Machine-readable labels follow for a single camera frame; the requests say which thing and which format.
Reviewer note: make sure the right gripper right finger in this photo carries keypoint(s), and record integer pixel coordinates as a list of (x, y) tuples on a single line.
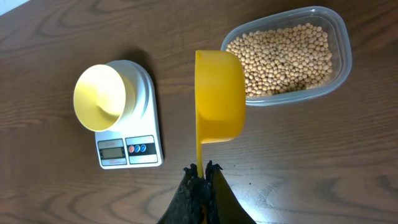
[(223, 206)]

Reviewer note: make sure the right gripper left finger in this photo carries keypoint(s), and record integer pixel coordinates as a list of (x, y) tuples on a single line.
[(186, 206)]

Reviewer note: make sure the yellow measuring scoop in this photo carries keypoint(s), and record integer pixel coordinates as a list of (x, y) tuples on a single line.
[(220, 99)]

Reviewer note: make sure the pale yellow plastic bowl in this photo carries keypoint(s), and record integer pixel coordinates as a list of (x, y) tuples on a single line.
[(103, 98)]

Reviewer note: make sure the white digital kitchen scale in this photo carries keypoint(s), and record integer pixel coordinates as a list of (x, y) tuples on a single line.
[(136, 141)]

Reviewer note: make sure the pile of soybeans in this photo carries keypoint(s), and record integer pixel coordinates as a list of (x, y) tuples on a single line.
[(283, 60)]

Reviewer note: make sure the clear plastic container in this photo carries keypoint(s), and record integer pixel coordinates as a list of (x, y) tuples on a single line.
[(339, 45)]

